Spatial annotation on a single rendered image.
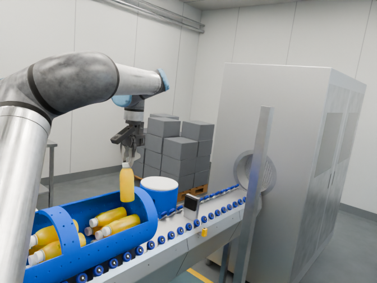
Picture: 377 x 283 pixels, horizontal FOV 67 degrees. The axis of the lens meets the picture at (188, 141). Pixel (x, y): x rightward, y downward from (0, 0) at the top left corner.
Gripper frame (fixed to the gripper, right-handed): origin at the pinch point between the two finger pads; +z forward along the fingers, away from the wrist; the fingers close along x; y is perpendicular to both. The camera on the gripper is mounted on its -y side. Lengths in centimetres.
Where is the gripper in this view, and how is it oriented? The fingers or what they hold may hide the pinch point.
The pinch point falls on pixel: (126, 163)
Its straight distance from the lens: 136.3
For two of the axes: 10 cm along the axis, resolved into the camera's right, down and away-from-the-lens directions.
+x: -7.6, -1.9, 6.2
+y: 6.4, -0.6, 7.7
